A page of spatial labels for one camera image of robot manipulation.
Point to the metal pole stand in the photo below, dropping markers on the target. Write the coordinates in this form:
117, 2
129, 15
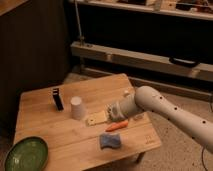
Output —
81, 37

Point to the black handle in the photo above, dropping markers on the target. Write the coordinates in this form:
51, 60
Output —
183, 63

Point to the grey long shelf beam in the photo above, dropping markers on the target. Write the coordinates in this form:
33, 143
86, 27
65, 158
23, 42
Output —
156, 63

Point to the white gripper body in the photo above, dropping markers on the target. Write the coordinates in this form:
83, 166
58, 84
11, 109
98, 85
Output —
123, 109

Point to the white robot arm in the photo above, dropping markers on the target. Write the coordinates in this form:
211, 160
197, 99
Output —
146, 98

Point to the blue sponge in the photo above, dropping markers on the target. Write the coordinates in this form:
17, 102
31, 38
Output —
110, 141

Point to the orange carrot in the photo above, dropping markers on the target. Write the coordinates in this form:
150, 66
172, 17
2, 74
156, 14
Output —
117, 125

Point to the wooden table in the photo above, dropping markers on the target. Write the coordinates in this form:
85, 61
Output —
74, 146

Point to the white paper cup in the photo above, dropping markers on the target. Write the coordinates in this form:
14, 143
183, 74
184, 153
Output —
77, 108

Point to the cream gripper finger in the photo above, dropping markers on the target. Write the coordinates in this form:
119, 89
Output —
96, 118

